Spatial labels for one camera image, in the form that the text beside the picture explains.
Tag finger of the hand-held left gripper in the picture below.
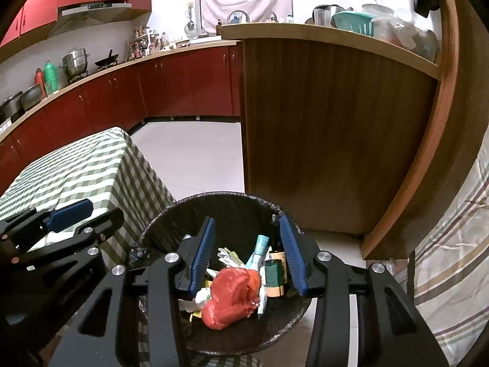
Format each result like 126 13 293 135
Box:
0 198 95 246
11 207 125 265

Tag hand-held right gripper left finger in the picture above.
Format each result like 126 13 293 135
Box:
48 216 216 367

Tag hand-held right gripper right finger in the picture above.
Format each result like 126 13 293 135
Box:
279 215 449 367

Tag small bottle green label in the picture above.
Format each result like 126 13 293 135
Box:
265 259 288 298

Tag white tube teal cap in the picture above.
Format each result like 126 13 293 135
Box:
246 235 271 270

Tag small orange plastic bag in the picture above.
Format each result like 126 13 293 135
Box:
246 271 263 296

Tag large red plastic bag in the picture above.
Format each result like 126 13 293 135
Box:
202 268 257 330

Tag black trash bin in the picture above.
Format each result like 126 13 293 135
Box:
129 192 313 357

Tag small white tube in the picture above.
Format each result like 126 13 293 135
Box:
256 265 268 320

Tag green checked tablecloth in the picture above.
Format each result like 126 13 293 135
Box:
0 126 177 367

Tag dark lidded pot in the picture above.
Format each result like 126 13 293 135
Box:
0 92 24 124

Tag metal bowl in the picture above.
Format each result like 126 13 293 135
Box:
20 83 44 110

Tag wooden counter cabinet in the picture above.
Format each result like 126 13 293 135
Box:
221 0 489 261

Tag red thermos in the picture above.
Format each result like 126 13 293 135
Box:
34 68 47 99

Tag green thermos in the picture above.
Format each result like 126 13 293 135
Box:
43 60 60 95

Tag steel steamer pot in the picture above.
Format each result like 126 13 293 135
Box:
59 48 91 78

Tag black wok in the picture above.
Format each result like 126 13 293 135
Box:
94 49 120 69

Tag red-brown base cabinets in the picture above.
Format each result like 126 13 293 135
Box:
0 40 246 196

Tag striped cloth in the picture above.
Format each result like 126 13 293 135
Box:
393 153 489 367

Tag rack of seasoning bottles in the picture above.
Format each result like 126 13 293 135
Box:
127 23 169 61

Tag range hood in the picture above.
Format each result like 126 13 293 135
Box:
47 2 133 39

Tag hanging strainer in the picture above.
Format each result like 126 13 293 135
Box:
184 3 198 38

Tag teal plastic basket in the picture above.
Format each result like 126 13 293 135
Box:
331 10 377 38

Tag curved sink faucet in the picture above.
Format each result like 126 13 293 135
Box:
227 9 251 26

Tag clear plastic containers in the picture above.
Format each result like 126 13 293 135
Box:
372 15 439 62

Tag pink curtain cloth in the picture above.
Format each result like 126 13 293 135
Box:
199 0 293 36

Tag white dishes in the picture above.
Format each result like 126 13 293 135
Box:
361 2 395 18

